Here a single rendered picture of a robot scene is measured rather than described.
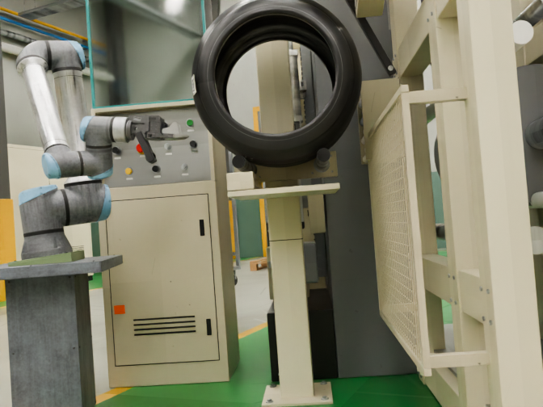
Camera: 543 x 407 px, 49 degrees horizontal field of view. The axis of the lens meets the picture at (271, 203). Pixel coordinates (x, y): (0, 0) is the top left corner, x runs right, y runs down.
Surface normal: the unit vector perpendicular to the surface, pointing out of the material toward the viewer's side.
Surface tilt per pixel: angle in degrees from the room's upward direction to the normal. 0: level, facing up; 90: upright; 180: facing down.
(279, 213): 90
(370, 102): 90
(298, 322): 90
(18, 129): 90
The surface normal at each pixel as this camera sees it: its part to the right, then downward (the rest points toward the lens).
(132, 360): -0.07, -0.03
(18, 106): 0.91, -0.08
